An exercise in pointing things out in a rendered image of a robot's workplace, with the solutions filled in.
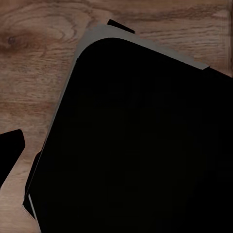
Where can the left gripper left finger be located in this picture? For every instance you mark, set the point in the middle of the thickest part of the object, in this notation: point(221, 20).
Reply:
point(12, 145)

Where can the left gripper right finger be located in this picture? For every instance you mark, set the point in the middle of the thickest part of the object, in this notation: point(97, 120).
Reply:
point(225, 144)

